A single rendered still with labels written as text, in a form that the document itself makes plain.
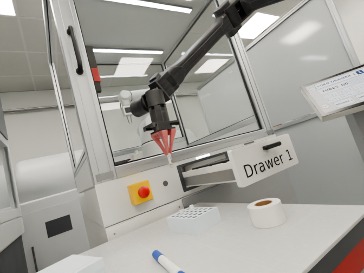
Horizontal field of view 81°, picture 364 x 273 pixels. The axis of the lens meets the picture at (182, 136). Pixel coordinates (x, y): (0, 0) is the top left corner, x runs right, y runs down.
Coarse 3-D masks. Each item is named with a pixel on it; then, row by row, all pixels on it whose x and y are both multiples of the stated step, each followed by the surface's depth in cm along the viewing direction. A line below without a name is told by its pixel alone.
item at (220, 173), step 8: (200, 168) 79; (208, 168) 74; (216, 168) 70; (224, 168) 67; (184, 176) 89; (192, 176) 83; (200, 176) 78; (208, 176) 74; (216, 176) 71; (224, 176) 67; (232, 176) 64; (192, 184) 84; (200, 184) 80; (208, 184) 76
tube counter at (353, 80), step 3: (363, 75) 124; (354, 78) 126; (357, 78) 125; (360, 78) 124; (363, 78) 123; (345, 81) 127; (348, 81) 126; (351, 81) 125; (354, 81) 124; (357, 81) 123; (360, 81) 123; (342, 84) 127; (345, 84) 126; (348, 84) 125
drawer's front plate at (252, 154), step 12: (252, 144) 66; (264, 144) 68; (288, 144) 74; (228, 156) 62; (240, 156) 62; (252, 156) 64; (264, 156) 67; (276, 156) 69; (288, 156) 72; (240, 168) 61; (252, 168) 63; (276, 168) 68; (240, 180) 60; (252, 180) 62
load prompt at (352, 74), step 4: (352, 72) 129; (356, 72) 128; (360, 72) 127; (340, 76) 131; (344, 76) 130; (348, 76) 129; (352, 76) 127; (328, 80) 133; (332, 80) 132; (336, 80) 131; (340, 80) 129; (316, 84) 135; (320, 84) 134; (324, 84) 133; (328, 84) 131; (316, 88) 133; (320, 88) 132
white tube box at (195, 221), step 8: (200, 208) 59; (208, 208) 57; (216, 208) 55; (176, 216) 58; (184, 216) 55; (192, 216) 53; (200, 216) 51; (208, 216) 53; (216, 216) 54; (168, 224) 59; (176, 224) 56; (184, 224) 53; (192, 224) 51; (200, 224) 51; (208, 224) 52; (184, 232) 54; (192, 232) 51; (200, 232) 50
